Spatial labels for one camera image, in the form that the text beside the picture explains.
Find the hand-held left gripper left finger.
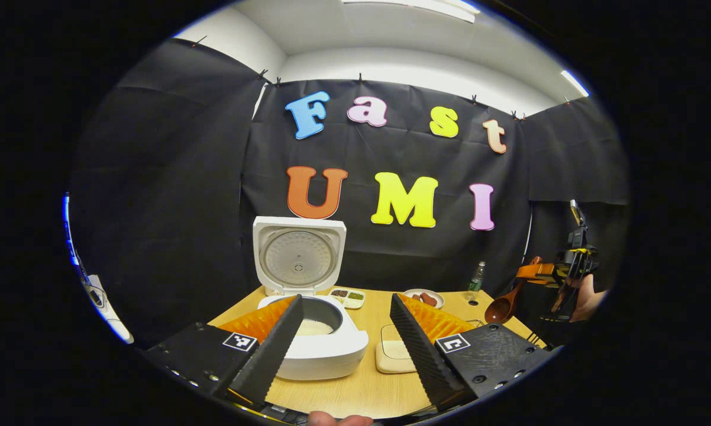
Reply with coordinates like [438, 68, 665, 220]
[144, 295, 305, 409]

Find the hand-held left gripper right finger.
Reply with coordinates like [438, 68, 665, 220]
[389, 293, 554, 412]

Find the clear plastic rice container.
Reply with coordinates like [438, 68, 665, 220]
[375, 322, 419, 375]

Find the brown wooden spoon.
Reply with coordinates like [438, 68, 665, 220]
[484, 256, 542, 325]

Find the white rice cooker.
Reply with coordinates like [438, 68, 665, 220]
[252, 216, 370, 381]

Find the clear plastic water bottle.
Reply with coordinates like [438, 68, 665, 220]
[467, 261, 486, 301]

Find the white round plate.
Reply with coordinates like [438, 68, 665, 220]
[403, 289, 445, 310]

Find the white divided grain dish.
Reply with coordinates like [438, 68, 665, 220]
[328, 287, 366, 310]

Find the black backdrop cloth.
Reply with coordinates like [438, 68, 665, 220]
[69, 38, 631, 350]

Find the long ceiling light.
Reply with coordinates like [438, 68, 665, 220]
[341, 0, 480, 24]

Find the white device with cable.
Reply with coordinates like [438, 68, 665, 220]
[86, 273, 135, 346]

